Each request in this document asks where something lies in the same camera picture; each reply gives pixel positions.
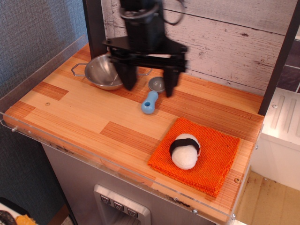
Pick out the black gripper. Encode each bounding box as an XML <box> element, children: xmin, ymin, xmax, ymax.
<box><xmin>103</xmin><ymin>14</ymin><xmax>188</xmax><ymax>98</ymax></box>

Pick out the white plush egg black band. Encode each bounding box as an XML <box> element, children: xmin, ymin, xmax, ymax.
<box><xmin>169</xmin><ymin>134</ymin><xmax>201</xmax><ymax>170</ymax></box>

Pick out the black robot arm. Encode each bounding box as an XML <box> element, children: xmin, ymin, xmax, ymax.
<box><xmin>103</xmin><ymin>0</ymin><xmax>188</xmax><ymax>97</ymax></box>

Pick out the orange folded cloth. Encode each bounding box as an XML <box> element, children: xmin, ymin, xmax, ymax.
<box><xmin>148</xmin><ymin>118</ymin><xmax>240</xmax><ymax>197</ymax></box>

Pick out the blue grey toy scoop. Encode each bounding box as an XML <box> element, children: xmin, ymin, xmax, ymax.
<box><xmin>141</xmin><ymin>77</ymin><xmax>165</xmax><ymax>114</ymax></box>

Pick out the grey toy fridge cabinet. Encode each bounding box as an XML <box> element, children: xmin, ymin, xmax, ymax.
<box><xmin>43</xmin><ymin>144</ymin><xmax>212</xmax><ymax>225</ymax></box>

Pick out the silver dispenser panel with buttons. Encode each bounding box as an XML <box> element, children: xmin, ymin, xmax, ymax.
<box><xmin>94</xmin><ymin>184</ymin><xmax>151</xmax><ymax>225</ymax></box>

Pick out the white toy sink unit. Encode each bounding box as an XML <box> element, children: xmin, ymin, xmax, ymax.
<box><xmin>250</xmin><ymin>88</ymin><xmax>300</xmax><ymax>190</ymax></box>

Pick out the yellow black object bottom corner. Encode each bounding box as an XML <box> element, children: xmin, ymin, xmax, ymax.
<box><xmin>0</xmin><ymin>210</ymin><xmax>37</xmax><ymax>225</ymax></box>

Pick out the stainless steel bowl with handles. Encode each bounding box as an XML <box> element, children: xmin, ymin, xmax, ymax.
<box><xmin>71</xmin><ymin>53</ymin><xmax>153</xmax><ymax>91</ymax></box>

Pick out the dark left shelf post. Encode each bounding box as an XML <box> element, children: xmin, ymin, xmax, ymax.
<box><xmin>82</xmin><ymin>0</ymin><xmax>107</xmax><ymax>59</ymax></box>

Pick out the dark shelf post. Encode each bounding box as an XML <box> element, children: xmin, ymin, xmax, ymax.
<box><xmin>258</xmin><ymin>0</ymin><xmax>300</xmax><ymax>116</ymax></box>
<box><xmin>82</xmin><ymin>0</ymin><xmax>107</xmax><ymax>59</ymax></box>

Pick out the dark right shelf post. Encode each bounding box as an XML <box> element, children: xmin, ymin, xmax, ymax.
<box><xmin>258</xmin><ymin>0</ymin><xmax>300</xmax><ymax>116</ymax></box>

